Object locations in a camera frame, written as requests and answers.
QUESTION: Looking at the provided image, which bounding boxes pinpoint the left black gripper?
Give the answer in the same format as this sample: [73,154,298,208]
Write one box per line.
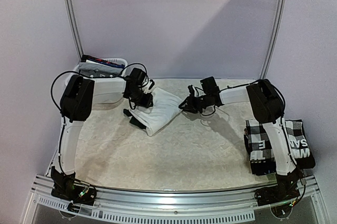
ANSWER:
[128,88,153,108]

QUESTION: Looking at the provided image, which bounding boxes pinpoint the white cloth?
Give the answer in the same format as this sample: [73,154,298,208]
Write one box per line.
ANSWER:
[123,87,183,137]

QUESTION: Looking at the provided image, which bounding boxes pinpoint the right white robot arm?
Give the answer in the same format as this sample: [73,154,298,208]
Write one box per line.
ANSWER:
[179,77,303,180]

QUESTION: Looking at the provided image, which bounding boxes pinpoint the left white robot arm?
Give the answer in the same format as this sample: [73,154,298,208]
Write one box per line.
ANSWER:
[47,68,155,180]

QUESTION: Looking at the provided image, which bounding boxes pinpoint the white laundry basket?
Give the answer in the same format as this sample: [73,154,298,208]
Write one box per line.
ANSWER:
[73,55,128,104]

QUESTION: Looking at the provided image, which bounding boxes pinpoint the grey cloth in basket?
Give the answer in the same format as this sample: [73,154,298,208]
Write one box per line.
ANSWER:
[78,63,123,78]

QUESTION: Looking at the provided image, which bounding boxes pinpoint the dark striped cloth in basket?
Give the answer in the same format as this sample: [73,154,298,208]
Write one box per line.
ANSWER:
[81,55,125,69]

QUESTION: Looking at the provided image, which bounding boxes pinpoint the folded black garment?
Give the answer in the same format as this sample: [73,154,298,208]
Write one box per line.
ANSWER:
[244,119,315,176]

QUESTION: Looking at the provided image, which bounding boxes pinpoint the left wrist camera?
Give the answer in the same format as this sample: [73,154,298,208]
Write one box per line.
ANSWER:
[143,79,155,94]

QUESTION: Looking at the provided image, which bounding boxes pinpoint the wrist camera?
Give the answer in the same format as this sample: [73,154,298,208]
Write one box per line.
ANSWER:
[187,85,199,97]
[143,79,155,94]

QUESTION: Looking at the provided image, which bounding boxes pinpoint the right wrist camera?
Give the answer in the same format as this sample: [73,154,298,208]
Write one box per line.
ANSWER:
[187,85,199,97]

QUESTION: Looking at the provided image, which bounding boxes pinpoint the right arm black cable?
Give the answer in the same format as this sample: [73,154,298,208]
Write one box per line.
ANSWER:
[200,84,306,203]

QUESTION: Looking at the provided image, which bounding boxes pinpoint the aluminium front rail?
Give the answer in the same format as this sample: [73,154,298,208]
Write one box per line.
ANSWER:
[22,175,330,223]

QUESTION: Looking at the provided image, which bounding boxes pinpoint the left aluminium corner post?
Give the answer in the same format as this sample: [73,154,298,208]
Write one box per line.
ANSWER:
[64,0,84,61]

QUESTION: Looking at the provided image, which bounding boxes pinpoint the aluminium corner post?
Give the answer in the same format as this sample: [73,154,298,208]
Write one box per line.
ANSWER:
[259,0,285,79]
[64,0,84,61]

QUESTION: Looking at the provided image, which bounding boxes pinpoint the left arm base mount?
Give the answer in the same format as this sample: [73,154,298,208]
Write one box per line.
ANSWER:
[51,166,97,206]

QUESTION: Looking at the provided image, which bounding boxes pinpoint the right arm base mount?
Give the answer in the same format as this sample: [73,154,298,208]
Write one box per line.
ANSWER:
[254,175,306,207]

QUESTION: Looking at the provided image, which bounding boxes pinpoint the right aluminium corner post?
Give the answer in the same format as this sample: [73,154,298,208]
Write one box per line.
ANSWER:
[259,0,285,79]

